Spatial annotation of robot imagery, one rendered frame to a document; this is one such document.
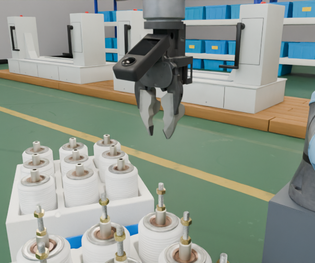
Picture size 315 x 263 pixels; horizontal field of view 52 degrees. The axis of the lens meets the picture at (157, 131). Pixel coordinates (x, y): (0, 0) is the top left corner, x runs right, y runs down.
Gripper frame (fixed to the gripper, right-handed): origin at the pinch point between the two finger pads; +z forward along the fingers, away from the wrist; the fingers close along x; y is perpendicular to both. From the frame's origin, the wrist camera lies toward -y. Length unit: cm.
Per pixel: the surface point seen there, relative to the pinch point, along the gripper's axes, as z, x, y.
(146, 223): 19.9, 1.8, -1.6
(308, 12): -39, 48, 441
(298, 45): 3, 55, 439
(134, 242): 27.6, 6.3, 0.0
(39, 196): 23.1, 34.9, -2.8
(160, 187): 11.8, -0.5, 0.4
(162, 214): 17.9, -1.1, 0.1
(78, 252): 27.3, 14.2, -9.6
